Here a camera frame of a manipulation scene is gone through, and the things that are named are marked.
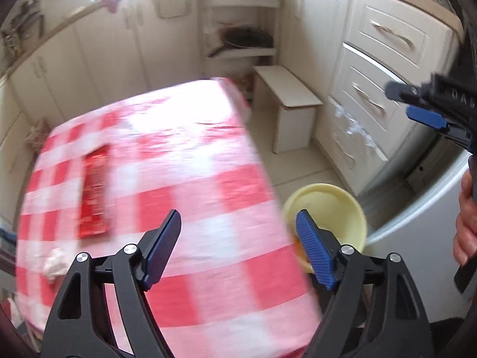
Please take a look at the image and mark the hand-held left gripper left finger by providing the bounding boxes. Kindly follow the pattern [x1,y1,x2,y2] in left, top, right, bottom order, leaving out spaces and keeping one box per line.
[39,209,183,358]

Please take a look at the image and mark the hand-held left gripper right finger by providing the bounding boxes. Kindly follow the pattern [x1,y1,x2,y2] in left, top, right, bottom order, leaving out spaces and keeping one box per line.
[295,209,435,358]

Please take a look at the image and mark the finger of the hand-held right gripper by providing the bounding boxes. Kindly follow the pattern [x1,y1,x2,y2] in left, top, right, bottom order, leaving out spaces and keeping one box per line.
[385,81,422,104]
[406,105,448,131]

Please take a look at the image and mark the yellow plastic basin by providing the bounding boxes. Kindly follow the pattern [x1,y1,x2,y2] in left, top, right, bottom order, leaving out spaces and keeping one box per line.
[282,182,368,274]

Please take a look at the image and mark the person's right hand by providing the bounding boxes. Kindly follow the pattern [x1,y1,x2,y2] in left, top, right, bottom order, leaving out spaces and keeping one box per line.
[453,154,477,270]

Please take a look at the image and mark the cream drawer cabinet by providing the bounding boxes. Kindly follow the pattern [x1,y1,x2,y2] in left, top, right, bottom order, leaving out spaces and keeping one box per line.
[316,0,463,195]

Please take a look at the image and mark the red checkered plastic tablecloth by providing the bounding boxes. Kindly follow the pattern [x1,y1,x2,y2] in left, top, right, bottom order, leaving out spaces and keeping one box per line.
[15,77,323,358]

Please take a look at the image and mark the red snack wrapper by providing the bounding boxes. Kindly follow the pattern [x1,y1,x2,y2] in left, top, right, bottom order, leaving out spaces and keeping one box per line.
[78,143,112,239]

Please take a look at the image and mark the white appliance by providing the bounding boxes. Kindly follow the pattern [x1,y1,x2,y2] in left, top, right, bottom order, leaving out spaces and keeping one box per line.
[367,134,477,327]

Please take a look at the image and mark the white crumpled tissue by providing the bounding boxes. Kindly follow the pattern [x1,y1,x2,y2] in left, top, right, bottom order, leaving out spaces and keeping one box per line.
[42,248,67,279]

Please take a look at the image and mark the small white stool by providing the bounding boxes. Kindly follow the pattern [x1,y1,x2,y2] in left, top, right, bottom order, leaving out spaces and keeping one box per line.
[252,65,323,154]

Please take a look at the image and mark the dark frying pan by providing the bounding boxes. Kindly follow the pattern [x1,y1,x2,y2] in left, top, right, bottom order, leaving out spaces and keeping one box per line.
[207,26,275,58]

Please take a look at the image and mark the white corner shelf rack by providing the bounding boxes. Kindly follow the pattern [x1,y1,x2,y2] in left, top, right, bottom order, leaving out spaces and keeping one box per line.
[202,0,281,72]

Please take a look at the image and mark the cream base cabinets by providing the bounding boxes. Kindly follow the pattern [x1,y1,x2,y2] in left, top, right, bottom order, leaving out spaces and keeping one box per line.
[0,0,209,217]

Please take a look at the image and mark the white box on cabinet door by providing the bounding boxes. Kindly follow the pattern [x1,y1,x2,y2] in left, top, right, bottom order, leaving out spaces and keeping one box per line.
[154,0,188,20]

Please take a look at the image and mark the hanging kitchen utensils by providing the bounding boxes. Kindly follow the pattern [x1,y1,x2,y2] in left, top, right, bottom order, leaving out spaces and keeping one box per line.
[0,0,46,58]

